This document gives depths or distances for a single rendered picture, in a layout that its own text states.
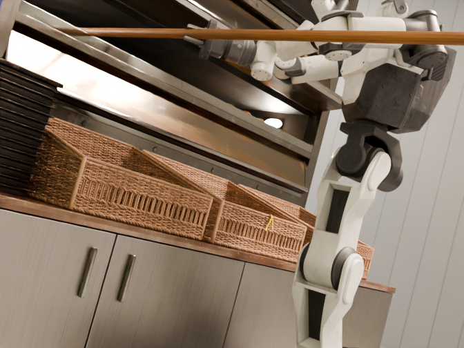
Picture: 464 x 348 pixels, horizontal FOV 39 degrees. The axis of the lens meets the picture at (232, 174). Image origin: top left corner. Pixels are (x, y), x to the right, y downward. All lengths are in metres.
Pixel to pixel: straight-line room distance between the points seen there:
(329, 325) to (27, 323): 0.91
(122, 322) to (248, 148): 1.35
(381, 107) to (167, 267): 0.83
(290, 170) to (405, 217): 1.78
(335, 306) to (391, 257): 2.93
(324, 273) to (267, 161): 1.23
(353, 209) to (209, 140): 0.98
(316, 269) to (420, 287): 2.80
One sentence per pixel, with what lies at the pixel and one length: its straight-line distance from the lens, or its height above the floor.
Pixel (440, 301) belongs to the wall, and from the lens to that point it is 4.77.
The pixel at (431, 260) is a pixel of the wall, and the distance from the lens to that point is 4.83.
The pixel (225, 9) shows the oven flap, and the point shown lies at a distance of 2.92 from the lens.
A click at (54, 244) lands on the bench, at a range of 1.77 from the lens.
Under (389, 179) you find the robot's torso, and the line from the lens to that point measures 2.26.
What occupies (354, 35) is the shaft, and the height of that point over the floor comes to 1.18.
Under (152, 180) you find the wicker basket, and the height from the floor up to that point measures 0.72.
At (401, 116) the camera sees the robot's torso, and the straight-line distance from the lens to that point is 2.15.
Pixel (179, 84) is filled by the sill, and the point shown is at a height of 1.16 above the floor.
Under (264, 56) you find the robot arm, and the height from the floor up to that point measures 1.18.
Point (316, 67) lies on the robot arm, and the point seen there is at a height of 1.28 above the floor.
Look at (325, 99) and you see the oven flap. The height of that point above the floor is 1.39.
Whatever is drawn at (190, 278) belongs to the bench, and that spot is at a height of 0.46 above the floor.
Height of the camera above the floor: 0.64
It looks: 5 degrees up
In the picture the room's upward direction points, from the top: 15 degrees clockwise
